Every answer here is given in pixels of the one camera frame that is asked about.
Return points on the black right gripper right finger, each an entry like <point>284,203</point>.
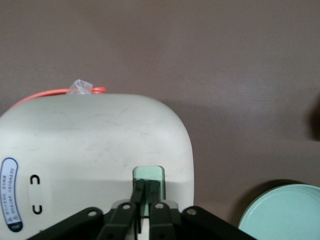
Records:
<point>162,217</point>

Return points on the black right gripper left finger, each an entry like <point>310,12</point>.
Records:
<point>125,215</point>

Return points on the pale green round plate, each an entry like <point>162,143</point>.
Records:
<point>285,215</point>

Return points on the brown table mat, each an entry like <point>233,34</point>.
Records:
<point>175,50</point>

